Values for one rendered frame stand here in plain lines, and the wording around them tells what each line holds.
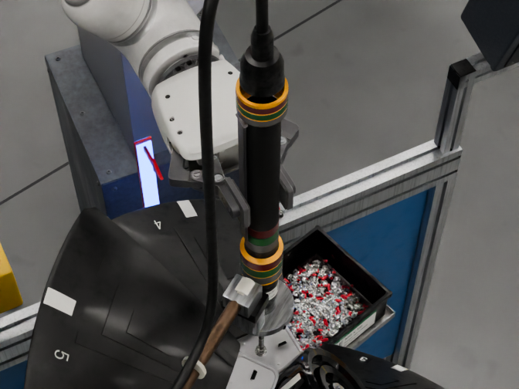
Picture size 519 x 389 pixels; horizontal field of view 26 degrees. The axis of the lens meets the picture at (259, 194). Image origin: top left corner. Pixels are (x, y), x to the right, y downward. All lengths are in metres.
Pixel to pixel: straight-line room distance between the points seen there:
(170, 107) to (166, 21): 0.10
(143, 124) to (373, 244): 0.54
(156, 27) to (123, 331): 0.30
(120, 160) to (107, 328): 0.71
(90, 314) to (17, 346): 0.66
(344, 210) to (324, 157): 1.11
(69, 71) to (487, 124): 1.46
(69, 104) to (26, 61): 1.36
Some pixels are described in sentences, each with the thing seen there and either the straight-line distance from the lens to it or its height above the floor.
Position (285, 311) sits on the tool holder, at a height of 1.31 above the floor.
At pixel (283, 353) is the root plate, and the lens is 1.32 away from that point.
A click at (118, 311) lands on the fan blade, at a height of 1.38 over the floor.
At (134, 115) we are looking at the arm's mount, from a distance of 1.71.
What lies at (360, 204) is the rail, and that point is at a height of 0.82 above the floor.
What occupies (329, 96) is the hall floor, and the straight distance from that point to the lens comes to 3.09.
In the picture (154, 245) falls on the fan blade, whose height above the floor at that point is 1.18.
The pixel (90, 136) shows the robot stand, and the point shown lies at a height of 0.93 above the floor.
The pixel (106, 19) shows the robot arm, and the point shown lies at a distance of 1.10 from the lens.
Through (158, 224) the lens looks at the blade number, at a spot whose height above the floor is 1.18.
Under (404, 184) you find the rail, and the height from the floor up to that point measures 0.83.
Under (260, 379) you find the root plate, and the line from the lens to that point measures 1.23.
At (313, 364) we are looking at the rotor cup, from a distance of 1.26.
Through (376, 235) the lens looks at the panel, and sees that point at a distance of 2.03.
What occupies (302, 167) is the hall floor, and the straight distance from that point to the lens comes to 2.94.
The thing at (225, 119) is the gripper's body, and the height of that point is 1.53.
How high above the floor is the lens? 2.36
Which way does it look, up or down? 55 degrees down
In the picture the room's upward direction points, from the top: straight up
